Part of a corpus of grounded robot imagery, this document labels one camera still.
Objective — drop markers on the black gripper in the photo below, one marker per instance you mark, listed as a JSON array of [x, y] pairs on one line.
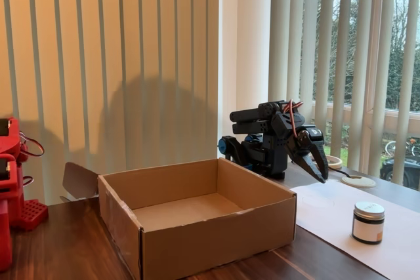
[[302, 149]]

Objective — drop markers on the small jar with silver lid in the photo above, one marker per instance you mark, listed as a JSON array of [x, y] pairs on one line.
[[367, 227]]

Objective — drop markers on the red leader arm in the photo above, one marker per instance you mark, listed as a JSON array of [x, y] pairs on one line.
[[6, 227]]

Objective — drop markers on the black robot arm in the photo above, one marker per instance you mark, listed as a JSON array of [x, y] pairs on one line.
[[275, 149]]

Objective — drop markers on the open cardboard box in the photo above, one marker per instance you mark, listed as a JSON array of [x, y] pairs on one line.
[[213, 244]]

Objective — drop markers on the masking tape roll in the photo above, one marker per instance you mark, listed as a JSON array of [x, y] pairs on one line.
[[336, 163]]

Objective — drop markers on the white paper sheet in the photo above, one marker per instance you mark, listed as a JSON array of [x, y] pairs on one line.
[[328, 214]]

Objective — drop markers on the black clamp with blue knob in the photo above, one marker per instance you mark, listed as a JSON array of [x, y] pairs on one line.
[[234, 149]]

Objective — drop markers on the white vertical blinds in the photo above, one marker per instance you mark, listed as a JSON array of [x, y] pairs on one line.
[[113, 63], [279, 31]]

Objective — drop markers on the red perforated base plate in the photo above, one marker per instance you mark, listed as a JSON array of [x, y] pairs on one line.
[[33, 212]]

